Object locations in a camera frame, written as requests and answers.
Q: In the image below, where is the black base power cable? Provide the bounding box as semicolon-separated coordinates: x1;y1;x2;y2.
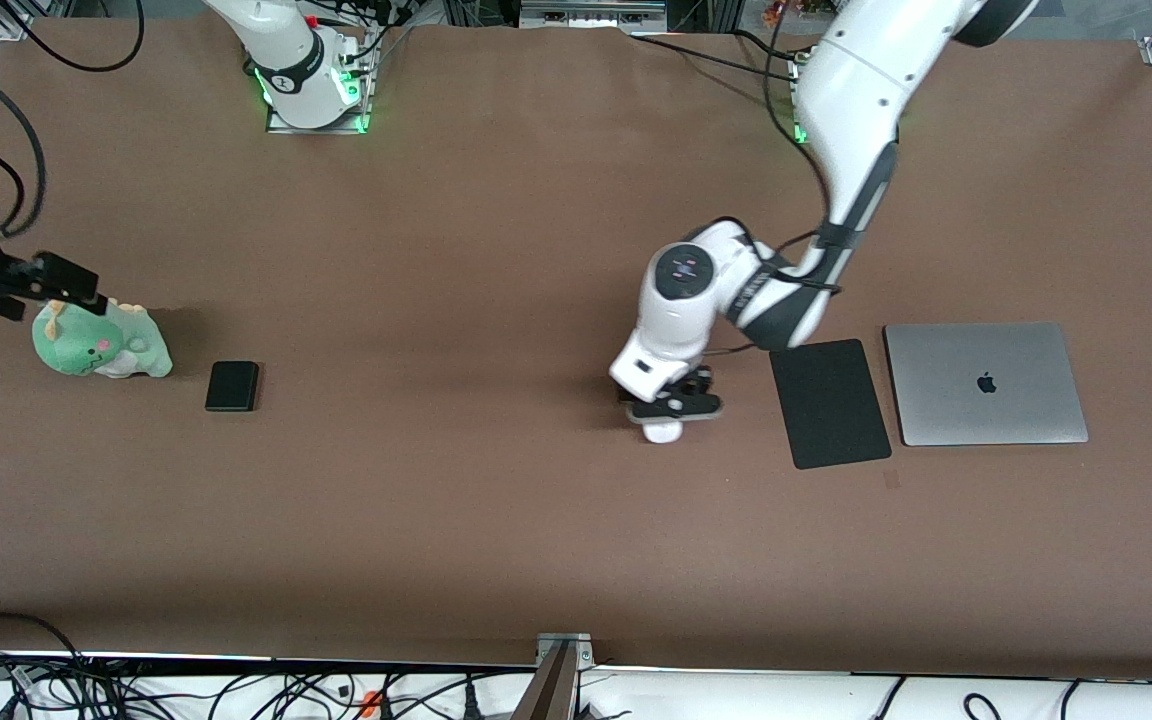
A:
629;30;807;83

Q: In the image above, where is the black floor loop cable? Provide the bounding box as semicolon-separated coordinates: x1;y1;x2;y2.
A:
0;612;89;681

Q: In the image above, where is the black phone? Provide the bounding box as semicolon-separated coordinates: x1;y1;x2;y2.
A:
204;361;261;413

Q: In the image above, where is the black hanging loop cable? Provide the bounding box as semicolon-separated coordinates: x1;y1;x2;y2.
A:
16;0;145;74

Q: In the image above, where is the silver laptop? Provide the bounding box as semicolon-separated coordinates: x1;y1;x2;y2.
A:
883;322;1090;447

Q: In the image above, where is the green plush dinosaur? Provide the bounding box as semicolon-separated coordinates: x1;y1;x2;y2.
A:
32;298;174;380

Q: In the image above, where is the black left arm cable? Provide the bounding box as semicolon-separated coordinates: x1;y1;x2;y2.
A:
714;0;843;357

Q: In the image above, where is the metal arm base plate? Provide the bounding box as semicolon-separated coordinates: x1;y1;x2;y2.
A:
264;30;373;135

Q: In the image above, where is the black base cable bundle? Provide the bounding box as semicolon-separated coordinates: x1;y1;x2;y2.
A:
306;0;419;63

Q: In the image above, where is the black mouse pad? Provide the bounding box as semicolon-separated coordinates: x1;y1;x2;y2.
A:
769;339;893;471

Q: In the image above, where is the aluminium frame rail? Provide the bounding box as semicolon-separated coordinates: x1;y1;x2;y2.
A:
519;0;669;34

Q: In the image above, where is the metal table edge bracket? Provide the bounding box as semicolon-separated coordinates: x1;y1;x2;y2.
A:
534;632;595;720

